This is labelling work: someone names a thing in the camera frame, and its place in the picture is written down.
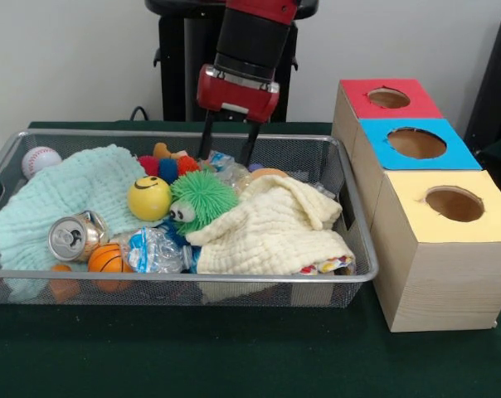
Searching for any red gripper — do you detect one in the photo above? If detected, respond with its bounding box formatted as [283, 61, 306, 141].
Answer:
[196, 64, 280, 167]

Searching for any crushed clear plastic bottle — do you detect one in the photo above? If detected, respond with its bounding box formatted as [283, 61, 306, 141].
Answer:
[125, 226, 202, 274]
[200, 151, 251, 192]

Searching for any wooden box with three holes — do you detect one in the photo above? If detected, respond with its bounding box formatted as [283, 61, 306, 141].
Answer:
[331, 78, 501, 332]

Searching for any green spiky toy with eyes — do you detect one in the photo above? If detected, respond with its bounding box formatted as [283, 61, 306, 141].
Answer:
[169, 169, 239, 235]

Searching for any colourful spiky caterpillar toy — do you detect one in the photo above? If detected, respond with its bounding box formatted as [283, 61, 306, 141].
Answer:
[137, 154, 201, 183]

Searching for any yellow smiley ball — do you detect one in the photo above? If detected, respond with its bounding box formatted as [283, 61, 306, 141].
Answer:
[127, 175, 173, 221]

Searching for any cream yellow waffle cloth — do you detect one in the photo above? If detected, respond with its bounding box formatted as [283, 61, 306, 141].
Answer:
[184, 173, 356, 276]

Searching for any mint green waffle cloth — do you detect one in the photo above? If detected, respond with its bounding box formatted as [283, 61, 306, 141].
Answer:
[0, 143, 147, 302]

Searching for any orange toy basketball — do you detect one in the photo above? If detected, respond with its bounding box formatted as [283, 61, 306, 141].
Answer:
[87, 243, 134, 274]

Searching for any white baseball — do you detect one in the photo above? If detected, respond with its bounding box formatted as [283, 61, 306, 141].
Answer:
[21, 146, 63, 180]

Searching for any crushed silver can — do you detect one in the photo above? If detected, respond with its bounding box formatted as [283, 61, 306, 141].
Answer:
[47, 210, 110, 263]

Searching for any dark green table cloth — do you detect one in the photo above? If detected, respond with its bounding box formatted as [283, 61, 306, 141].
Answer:
[0, 120, 501, 398]

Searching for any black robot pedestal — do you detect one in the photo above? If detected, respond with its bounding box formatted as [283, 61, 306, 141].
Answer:
[144, 0, 320, 123]

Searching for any silver wire mesh bin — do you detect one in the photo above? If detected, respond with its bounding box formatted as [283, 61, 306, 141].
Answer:
[0, 128, 379, 308]

